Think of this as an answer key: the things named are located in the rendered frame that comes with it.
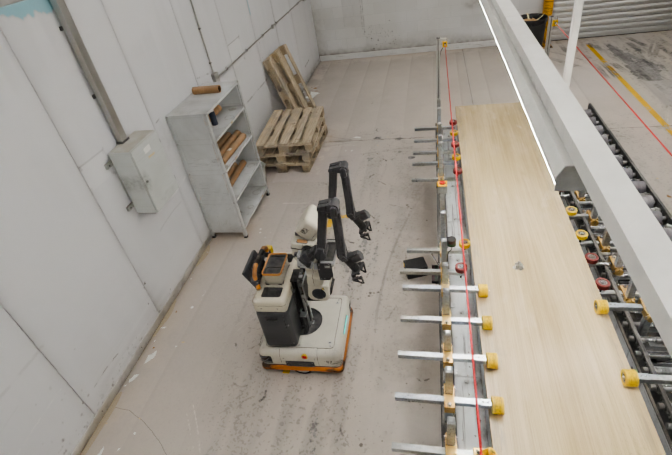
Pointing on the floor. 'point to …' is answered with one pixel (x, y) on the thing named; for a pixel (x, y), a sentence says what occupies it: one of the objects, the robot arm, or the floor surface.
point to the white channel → (593, 151)
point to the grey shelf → (216, 205)
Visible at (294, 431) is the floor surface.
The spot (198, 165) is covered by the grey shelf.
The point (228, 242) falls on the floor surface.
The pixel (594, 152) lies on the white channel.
